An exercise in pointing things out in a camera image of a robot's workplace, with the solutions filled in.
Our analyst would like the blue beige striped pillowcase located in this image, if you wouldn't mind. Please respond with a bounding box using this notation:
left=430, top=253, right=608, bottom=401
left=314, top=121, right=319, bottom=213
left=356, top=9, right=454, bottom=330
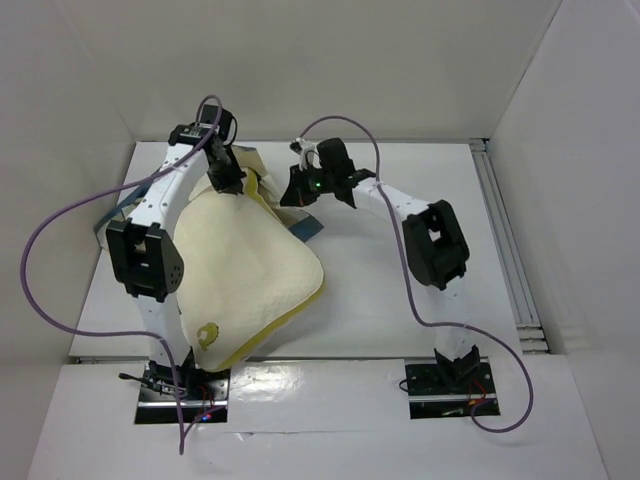
left=93, top=146, right=324, bottom=251

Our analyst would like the cream yellow-edged pillow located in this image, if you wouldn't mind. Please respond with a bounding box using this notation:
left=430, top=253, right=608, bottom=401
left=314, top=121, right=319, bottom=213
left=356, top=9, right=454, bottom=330
left=174, top=172, right=324, bottom=372

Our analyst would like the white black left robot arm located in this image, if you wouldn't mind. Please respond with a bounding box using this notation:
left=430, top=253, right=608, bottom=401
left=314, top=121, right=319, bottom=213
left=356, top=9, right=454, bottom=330
left=106, top=105, right=246, bottom=399

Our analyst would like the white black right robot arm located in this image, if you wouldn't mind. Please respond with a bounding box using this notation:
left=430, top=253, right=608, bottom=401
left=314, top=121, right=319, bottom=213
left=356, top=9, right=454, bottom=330
left=280, top=137, right=480, bottom=392

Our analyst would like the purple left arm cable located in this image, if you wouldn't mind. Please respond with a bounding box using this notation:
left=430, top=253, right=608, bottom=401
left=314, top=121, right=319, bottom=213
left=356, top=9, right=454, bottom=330
left=19, top=94, right=224, bottom=455

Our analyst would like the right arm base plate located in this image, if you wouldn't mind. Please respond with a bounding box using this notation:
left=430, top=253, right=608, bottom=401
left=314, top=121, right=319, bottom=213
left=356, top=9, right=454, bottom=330
left=398, top=359, right=501, bottom=420

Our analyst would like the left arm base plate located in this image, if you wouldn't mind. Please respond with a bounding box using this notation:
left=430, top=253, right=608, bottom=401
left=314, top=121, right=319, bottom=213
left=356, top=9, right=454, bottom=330
left=118, top=366, right=231, bottom=425

